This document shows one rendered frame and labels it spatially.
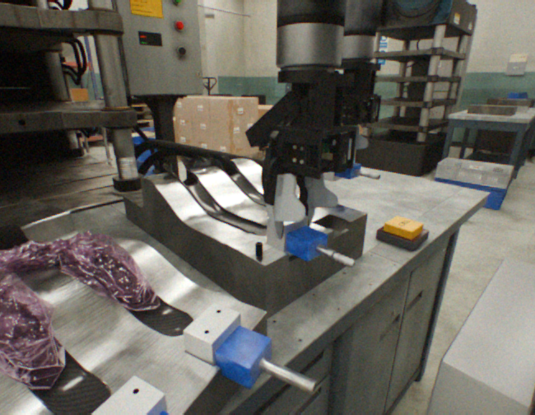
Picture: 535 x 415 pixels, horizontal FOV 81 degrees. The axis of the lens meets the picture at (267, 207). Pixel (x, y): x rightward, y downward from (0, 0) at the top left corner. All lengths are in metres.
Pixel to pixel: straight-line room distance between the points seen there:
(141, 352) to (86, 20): 0.87
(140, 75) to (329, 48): 0.93
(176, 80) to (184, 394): 1.11
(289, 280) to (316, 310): 0.06
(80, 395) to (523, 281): 0.36
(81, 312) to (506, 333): 0.37
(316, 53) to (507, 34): 6.59
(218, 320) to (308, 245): 0.15
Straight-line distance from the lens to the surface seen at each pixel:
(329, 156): 0.39
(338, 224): 0.58
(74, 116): 1.08
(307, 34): 0.37
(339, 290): 0.54
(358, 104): 0.68
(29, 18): 1.10
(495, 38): 6.94
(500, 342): 0.20
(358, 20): 0.68
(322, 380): 0.71
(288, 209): 0.40
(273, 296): 0.46
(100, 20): 1.05
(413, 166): 4.46
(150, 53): 1.25
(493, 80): 6.89
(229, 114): 4.37
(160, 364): 0.36
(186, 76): 1.31
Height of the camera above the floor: 1.11
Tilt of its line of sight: 21 degrees down
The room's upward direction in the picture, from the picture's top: straight up
